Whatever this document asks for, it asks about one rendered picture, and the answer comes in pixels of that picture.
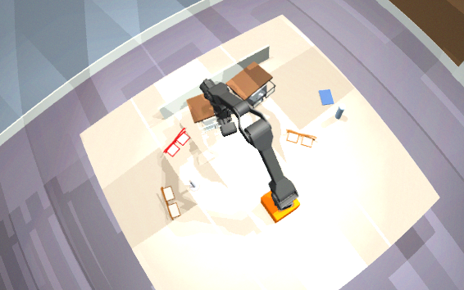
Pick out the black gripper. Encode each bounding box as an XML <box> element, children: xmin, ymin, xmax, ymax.
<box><xmin>213</xmin><ymin>108</ymin><xmax>238</xmax><ymax>137</ymax></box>

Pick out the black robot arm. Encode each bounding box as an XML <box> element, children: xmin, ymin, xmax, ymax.
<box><xmin>199</xmin><ymin>78</ymin><xmax>299</xmax><ymax>212</ymax></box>

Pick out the light blue cylinder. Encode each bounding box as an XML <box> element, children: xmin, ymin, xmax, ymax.
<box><xmin>335</xmin><ymin>103</ymin><xmax>345</xmax><ymax>119</ymax></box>

